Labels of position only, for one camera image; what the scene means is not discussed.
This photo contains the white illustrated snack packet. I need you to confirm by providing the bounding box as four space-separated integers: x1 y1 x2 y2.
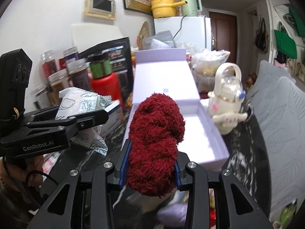
55 87 112 156

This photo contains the dark red fluffy scrunchie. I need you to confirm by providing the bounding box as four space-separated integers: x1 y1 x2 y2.
126 93 185 197

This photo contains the silver lid spice jar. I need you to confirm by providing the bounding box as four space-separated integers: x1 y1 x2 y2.
67 58 92 91

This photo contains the red water bottle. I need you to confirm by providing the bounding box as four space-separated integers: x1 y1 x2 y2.
91 72 124 109

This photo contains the green band jar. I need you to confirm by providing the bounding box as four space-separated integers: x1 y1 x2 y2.
88 53 112 79

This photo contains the cream cinnamoroll water bottle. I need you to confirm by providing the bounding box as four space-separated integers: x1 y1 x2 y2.
208 63 248 135

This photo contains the black printed package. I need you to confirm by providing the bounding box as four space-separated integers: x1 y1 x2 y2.
79 37 133 104

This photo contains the lavender gift box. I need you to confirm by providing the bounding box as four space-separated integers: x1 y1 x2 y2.
127 48 230 171

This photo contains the clear plastic food bag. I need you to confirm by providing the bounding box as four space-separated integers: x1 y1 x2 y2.
191 49 230 93

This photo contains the woven straw fan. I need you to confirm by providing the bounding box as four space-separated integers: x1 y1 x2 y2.
137 21 150 50

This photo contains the grey leaf-pattern chair cover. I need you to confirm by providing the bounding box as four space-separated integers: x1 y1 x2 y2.
246 60 304 211

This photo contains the grey plastic mailer bag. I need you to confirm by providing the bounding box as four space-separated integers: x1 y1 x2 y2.
143 31 176 50

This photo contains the white mini fridge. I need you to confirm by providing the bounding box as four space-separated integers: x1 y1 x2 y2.
153 16 211 50

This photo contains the yellow pot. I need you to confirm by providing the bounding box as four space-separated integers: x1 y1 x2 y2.
151 0 188 19

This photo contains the brown entrance door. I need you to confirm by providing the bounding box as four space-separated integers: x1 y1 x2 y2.
209 12 237 64

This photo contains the black hanging handbag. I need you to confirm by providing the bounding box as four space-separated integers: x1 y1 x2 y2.
254 18 269 53

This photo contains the green tote bag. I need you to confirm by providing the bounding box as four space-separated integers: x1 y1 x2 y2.
290 4 305 38
274 30 297 60

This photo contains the green electric kettle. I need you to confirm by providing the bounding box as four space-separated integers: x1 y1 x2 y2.
181 0 203 17

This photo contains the beige wall intercom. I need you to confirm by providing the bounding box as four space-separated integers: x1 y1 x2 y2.
84 0 116 20

